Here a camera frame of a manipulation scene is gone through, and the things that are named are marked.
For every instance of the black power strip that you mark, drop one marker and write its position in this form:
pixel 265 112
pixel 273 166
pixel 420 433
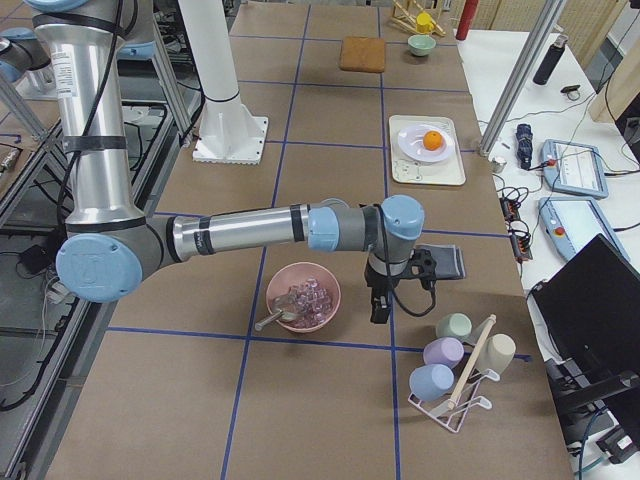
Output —
pixel 517 229

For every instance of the far teach pendant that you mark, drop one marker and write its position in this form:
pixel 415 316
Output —
pixel 573 168

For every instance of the blue cup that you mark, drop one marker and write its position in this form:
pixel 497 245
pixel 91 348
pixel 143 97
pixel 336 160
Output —
pixel 430 382

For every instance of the cream bear tray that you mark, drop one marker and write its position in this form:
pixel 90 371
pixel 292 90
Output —
pixel 449 172

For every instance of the green cup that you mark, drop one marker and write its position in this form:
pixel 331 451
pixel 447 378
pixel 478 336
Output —
pixel 455 325

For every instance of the pink bowl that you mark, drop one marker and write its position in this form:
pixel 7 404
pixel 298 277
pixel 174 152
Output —
pixel 298 273

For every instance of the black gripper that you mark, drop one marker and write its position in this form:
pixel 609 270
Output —
pixel 377 285

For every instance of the purple cup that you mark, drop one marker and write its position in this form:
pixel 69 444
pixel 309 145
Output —
pixel 447 351

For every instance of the white round plate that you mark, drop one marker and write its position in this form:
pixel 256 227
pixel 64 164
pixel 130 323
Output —
pixel 410 142

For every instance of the folded dark blue umbrella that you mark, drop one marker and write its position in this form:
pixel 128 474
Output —
pixel 524 140

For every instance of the yellow cup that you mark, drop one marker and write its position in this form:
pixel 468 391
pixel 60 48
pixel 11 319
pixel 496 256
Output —
pixel 425 24

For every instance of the orange fruit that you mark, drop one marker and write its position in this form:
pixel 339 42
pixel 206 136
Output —
pixel 433 140

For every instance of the metal scoop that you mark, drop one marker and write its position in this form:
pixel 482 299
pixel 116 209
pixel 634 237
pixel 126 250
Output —
pixel 283 308

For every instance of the aluminium frame post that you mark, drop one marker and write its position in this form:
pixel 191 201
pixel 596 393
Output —
pixel 529 53

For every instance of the green bowl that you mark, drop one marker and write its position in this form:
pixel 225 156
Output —
pixel 421 45

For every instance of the grey folded cloth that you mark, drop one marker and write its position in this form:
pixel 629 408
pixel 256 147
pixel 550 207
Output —
pixel 449 261

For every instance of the small metal cup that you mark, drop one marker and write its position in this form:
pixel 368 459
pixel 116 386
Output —
pixel 498 164

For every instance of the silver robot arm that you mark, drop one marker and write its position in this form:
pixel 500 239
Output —
pixel 112 246
pixel 21 52

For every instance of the wooden cutting board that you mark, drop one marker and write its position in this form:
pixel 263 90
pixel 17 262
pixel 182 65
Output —
pixel 363 54

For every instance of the clear ice cubes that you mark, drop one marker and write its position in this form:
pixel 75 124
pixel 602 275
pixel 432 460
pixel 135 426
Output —
pixel 315 304

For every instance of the red cylinder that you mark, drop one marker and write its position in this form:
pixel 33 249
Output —
pixel 466 19

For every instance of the black water bottle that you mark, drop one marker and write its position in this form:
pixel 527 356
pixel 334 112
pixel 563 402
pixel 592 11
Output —
pixel 550 60

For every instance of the black laptop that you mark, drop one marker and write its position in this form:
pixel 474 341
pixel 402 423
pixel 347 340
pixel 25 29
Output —
pixel 591 310

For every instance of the near teach pendant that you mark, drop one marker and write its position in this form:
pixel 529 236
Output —
pixel 571 223

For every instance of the beige cup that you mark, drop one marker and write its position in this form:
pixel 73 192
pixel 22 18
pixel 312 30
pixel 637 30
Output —
pixel 497 354

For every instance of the teach pendant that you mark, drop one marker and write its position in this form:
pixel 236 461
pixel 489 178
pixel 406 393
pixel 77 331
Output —
pixel 573 168
pixel 571 223

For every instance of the white wire cup rack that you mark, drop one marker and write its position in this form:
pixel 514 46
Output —
pixel 450 410

